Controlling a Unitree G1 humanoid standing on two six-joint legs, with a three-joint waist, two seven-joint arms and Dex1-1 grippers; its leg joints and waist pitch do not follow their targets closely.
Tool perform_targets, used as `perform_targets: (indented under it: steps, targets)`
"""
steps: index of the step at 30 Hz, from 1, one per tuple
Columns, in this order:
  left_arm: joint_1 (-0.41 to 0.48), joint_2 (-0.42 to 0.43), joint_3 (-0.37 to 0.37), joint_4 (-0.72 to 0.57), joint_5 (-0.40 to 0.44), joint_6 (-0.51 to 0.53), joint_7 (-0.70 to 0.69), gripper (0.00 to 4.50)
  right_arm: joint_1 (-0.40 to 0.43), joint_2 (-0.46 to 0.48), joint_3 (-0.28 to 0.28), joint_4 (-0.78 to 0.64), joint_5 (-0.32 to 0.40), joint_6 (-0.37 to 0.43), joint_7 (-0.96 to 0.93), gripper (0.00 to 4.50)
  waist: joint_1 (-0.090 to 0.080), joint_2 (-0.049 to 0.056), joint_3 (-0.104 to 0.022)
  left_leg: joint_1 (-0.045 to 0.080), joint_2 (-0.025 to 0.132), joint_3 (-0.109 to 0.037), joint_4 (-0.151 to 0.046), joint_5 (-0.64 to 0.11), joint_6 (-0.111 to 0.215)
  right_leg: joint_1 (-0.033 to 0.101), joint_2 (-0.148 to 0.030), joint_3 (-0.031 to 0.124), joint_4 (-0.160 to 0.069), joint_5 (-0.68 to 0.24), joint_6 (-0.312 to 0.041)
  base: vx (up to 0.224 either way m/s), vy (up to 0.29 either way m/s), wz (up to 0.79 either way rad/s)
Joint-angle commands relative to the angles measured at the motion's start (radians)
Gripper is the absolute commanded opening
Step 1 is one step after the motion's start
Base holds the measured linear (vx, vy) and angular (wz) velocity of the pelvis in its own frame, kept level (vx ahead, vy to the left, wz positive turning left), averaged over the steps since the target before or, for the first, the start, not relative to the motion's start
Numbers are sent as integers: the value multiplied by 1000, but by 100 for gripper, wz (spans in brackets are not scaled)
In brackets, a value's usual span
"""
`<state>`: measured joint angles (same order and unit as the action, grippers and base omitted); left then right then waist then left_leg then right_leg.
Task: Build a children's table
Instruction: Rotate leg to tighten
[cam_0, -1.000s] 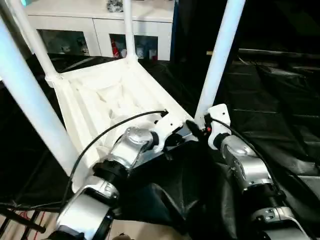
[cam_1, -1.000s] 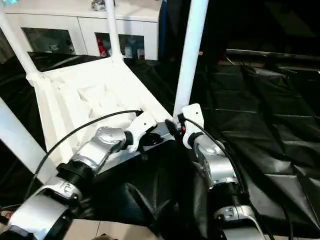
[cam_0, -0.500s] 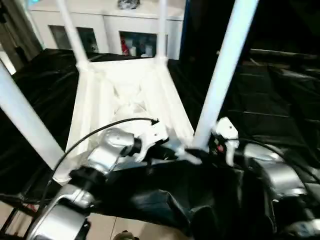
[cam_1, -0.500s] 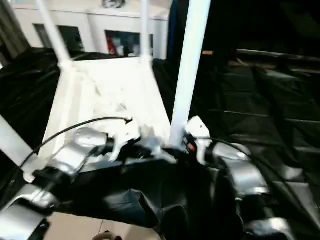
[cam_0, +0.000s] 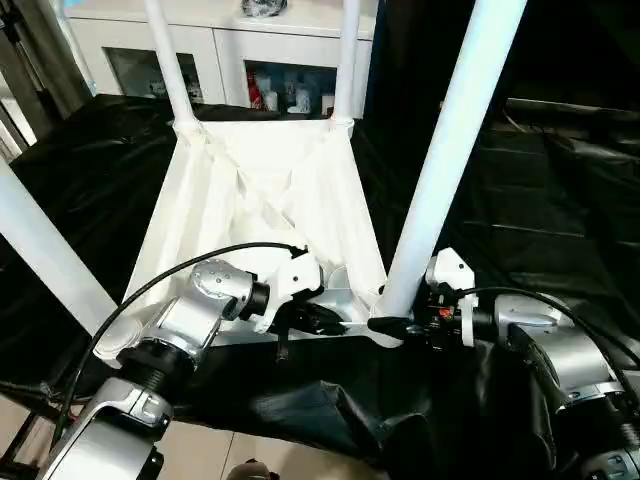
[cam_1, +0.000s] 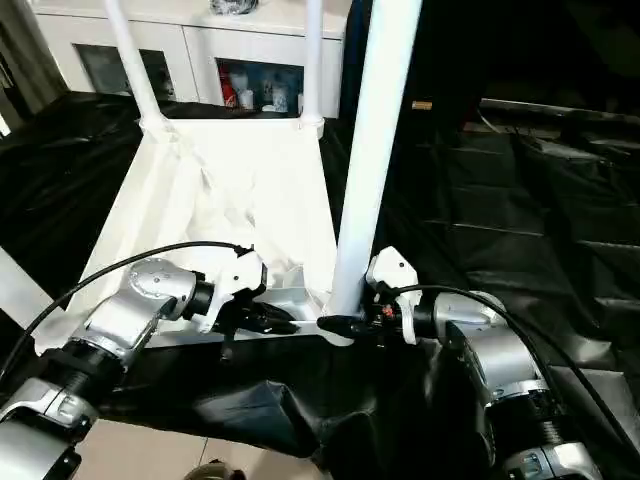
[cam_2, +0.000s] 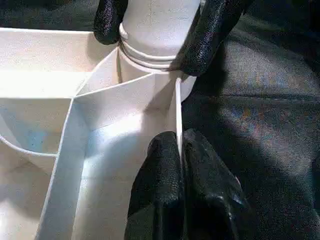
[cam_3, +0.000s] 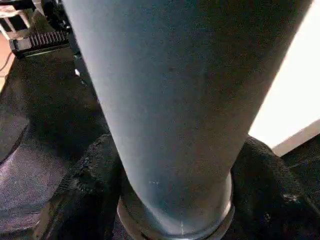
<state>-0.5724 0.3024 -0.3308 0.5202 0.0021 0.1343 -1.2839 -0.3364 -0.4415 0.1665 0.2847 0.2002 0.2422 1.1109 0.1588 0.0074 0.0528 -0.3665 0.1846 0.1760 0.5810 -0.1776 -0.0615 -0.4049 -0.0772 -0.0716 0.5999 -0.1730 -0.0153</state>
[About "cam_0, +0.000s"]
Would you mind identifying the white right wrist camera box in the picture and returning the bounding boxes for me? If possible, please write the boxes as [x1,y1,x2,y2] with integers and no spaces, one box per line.
[424,247,480,349]

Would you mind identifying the grey bundle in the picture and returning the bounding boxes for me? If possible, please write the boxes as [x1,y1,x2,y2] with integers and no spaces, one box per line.
[241,0,291,16]

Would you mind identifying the white plastic table top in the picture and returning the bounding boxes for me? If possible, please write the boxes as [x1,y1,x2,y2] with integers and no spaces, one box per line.
[93,117,407,372]

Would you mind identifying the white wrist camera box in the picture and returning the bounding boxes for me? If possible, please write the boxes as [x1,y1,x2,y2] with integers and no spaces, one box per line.
[424,247,480,349]
[254,247,326,337]

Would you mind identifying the dark grey robot foot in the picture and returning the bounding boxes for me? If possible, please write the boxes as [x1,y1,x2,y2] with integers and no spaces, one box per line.
[227,459,281,480]

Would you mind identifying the grey curtain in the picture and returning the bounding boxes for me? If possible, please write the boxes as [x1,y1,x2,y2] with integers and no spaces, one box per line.
[0,0,96,151]

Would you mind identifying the grey metal bar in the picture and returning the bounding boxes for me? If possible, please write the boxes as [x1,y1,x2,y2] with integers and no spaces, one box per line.
[504,97,640,121]

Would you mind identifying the black folding table frame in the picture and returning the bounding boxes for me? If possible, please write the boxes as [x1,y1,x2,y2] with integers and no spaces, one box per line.
[0,399,66,480]

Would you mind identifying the white glass-door cabinet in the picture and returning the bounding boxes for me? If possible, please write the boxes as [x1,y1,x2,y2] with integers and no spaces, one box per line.
[64,0,377,120]

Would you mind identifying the white plastic table leg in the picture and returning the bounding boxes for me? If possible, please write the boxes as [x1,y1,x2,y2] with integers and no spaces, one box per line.
[327,0,362,132]
[142,0,202,132]
[0,158,126,337]
[377,0,530,321]

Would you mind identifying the black mat cloth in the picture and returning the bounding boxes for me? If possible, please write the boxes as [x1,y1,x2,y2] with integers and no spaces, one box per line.
[0,94,640,479]

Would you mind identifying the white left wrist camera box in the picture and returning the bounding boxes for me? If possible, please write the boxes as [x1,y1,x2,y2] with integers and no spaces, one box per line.
[254,247,326,337]

